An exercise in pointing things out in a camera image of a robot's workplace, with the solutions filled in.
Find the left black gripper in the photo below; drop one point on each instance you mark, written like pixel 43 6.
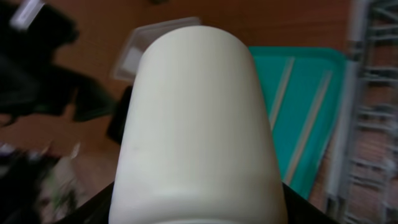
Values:
pixel 31 83

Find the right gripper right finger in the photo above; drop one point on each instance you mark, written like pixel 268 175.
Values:
pixel 300 211

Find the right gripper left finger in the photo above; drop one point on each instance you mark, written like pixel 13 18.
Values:
pixel 94 211

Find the white plastic cup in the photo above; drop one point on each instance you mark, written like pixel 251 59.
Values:
pixel 197 146

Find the grey plastic dishwasher rack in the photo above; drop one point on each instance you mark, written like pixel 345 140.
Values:
pixel 361 184

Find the black plastic tray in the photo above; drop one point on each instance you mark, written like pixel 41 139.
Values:
pixel 115 129

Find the clear plastic bin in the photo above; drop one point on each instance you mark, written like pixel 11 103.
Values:
pixel 139 40

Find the right wooden chopstick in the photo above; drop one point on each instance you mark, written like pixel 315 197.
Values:
pixel 308 126

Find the wooden chopstick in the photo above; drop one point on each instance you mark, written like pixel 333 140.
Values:
pixel 308 126
pixel 279 96

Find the teal plastic serving tray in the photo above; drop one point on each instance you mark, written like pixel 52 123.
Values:
pixel 310 65

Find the left wooden chopstick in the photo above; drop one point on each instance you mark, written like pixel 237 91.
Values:
pixel 279 96

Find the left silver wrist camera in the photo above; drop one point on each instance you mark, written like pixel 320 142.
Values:
pixel 25 14

